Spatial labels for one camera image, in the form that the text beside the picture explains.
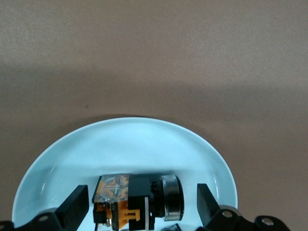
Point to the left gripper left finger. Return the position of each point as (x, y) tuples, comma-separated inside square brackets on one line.
[(72, 209)]

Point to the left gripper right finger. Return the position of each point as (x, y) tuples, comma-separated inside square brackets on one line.
[(207, 207)]

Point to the orange push button switch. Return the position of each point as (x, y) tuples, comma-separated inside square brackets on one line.
[(139, 192)]

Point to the light blue round plate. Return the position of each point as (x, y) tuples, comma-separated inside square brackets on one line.
[(125, 149)]

